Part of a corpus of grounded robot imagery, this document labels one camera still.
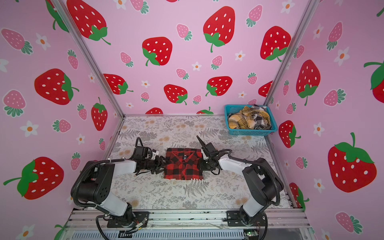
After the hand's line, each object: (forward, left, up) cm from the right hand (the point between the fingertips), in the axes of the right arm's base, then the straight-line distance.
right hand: (198, 166), depth 90 cm
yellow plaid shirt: (+35, -28, +8) cm, 46 cm away
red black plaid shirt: (0, +9, +1) cm, 9 cm away
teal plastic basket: (+30, -40, +7) cm, 50 cm away
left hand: (-2, +18, +1) cm, 18 cm away
